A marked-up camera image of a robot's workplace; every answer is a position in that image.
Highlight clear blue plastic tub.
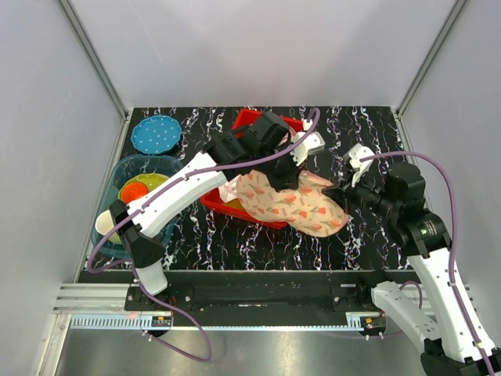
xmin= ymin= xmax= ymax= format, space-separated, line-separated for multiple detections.
xmin=91 ymin=154 xmax=183 ymax=259

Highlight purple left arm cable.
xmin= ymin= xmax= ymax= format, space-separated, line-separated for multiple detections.
xmin=85 ymin=107 xmax=321 ymax=361

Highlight red plastic bin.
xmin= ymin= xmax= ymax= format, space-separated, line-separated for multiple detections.
xmin=200 ymin=109 xmax=287 ymax=230

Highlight orange plastic cup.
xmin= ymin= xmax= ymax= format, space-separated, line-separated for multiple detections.
xmin=118 ymin=182 xmax=148 ymax=204

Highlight green dotted plate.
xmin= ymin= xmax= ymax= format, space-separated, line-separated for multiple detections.
xmin=117 ymin=173 xmax=169 ymax=200

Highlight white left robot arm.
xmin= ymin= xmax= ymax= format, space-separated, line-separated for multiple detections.
xmin=109 ymin=112 xmax=316 ymax=310

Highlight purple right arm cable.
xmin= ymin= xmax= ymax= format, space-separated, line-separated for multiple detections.
xmin=359 ymin=151 xmax=492 ymax=376

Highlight blue dotted plate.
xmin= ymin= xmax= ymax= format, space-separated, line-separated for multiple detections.
xmin=130 ymin=115 xmax=182 ymax=155

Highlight white and pink garments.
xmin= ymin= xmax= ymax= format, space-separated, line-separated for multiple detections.
xmin=218 ymin=184 xmax=238 ymax=203

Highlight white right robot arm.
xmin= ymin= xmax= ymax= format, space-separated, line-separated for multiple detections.
xmin=322 ymin=163 xmax=500 ymax=375

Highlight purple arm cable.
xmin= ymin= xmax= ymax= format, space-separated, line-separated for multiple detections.
xmin=359 ymin=151 xmax=492 ymax=376
xmin=85 ymin=107 xmax=321 ymax=361

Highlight cream mug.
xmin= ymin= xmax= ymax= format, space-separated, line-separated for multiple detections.
xmin=95 ymin=210 xmax=121 ymax=244

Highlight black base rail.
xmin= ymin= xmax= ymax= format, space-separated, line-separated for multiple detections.
xmin=124 ymin=269 xmax=427 ymax=317

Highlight mustard yellow garment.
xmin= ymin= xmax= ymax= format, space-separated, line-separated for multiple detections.
xmin=222 ymin=198 xmax=245 ymax=212

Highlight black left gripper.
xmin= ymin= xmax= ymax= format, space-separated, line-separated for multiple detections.
xmin=254 ymin=141 xmax=308 ymax=193

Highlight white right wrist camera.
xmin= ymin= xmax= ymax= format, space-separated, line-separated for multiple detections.
xmin=344 ymin=143 xmax=374 ymax=188

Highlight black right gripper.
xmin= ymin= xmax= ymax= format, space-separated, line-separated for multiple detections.
xmin=323 ymin=165 xmax=400 ymax=219

